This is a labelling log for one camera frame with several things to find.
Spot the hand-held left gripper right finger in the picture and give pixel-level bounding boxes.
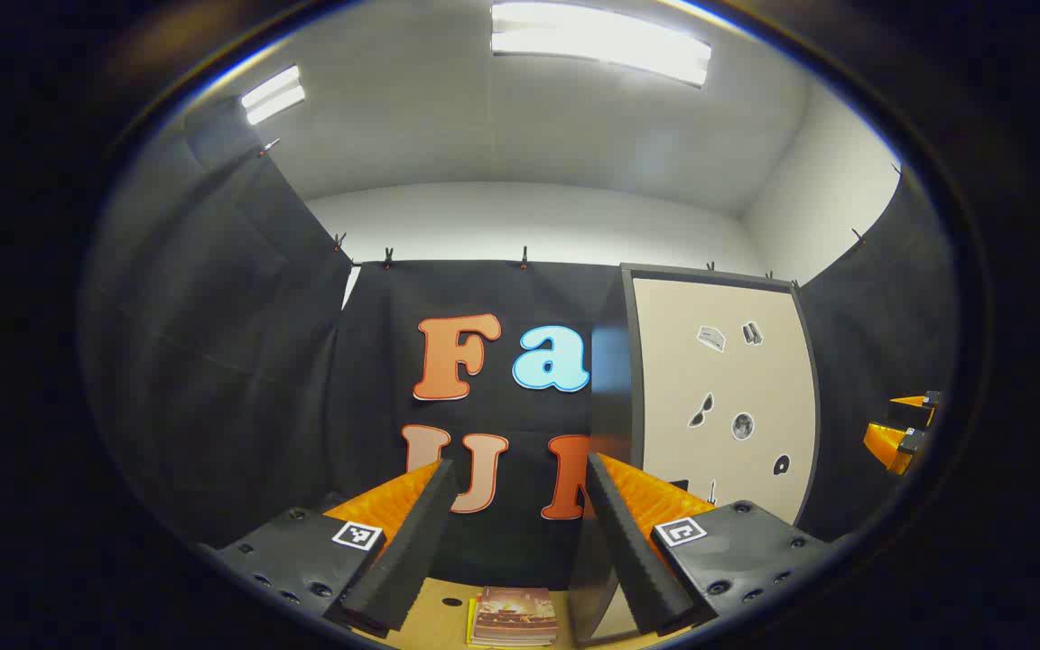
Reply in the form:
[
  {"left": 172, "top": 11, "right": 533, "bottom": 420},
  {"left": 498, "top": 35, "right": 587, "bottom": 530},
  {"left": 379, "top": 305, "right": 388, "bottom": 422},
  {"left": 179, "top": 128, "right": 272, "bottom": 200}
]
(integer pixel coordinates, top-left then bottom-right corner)
[{"left": 581, "top": 451, "right": 846, "bottom": 637}]

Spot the black backdrop cloth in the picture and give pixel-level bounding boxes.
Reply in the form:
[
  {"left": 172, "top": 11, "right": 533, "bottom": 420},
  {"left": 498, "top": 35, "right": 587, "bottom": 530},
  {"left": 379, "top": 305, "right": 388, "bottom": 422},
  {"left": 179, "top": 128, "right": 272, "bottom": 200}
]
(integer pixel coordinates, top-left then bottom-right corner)
[{"left": 87, "top": 95, "right": 963, "bottom": 597}]

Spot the brown printed coaster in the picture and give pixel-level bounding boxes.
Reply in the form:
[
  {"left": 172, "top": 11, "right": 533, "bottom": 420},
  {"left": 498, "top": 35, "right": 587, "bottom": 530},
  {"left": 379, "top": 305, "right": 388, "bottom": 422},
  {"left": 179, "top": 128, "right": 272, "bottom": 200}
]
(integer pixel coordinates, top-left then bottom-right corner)
[{"left": 468, "top": 587, "right": 560, "bottom": 648}]

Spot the ceiling light panel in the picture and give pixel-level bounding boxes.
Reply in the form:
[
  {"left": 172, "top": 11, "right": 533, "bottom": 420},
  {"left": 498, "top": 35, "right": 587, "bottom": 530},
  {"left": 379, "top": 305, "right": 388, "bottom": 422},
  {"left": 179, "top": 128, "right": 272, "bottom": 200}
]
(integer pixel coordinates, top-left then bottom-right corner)
[
  {"left": 491, "top": 2, "right": 713, "bottom": 88},
  {"left": 240, "top": 65, "right": 307, "bottom": 125}
]

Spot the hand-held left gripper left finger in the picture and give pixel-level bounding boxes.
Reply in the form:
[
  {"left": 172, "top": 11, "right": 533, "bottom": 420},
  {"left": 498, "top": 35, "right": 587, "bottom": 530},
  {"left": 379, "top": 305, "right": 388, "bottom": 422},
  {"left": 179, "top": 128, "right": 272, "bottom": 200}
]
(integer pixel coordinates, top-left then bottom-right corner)
[{"left": 198, "top": 459, "right": 460, "bottom": 633}]

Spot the beige cabinet door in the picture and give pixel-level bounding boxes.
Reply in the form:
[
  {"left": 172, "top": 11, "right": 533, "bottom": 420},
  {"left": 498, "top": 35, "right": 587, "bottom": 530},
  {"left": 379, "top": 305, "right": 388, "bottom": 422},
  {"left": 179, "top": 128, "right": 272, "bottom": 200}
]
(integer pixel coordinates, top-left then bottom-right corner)
[{"left": 592, "top": 278, "right": 819, "bottom": 644}]

